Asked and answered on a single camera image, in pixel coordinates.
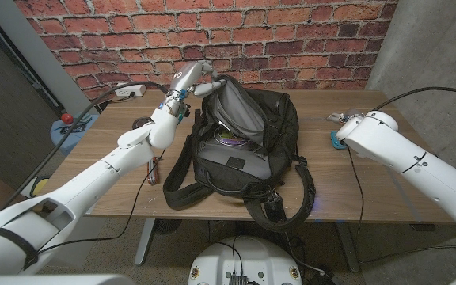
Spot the black backpack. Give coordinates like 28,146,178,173
162,74,317,234

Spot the grey table leg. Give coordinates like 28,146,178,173
134,218,157,266
334,222,360,273

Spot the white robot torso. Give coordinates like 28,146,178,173
188,236,303,285

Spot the blue rounded device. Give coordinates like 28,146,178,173
329,131,348,150

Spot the purple disc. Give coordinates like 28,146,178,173
214,126,251,148

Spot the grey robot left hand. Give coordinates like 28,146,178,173
168,59,228,99

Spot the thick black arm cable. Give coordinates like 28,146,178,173
372,85,456,112
2,81,170,209

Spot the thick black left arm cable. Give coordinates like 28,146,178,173
2,81,170,209

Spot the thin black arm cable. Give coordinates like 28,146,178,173
33,148,168,257
345,146,456,265

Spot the red silver multitool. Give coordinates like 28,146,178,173
146,156,162,186

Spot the black round fan base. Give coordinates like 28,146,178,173
154,218,183,235

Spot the white power strip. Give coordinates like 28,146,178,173
115,82,147,98

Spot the blue round stool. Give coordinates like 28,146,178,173
50,114,98,156

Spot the printed brick backdrop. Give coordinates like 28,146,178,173
13,0,399,106

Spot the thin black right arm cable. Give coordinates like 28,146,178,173
345,146,456,265

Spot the yellow white floor object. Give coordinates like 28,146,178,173
28,176,51,199

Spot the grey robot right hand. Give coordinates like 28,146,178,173
325,112,363,125

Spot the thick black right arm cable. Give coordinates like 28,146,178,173
372,85,456,112

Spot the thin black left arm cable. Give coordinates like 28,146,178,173
33,148,168,257

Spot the black phone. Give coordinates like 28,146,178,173
59,123,87,135

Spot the black round cylinder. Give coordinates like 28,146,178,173
131,116,154,131

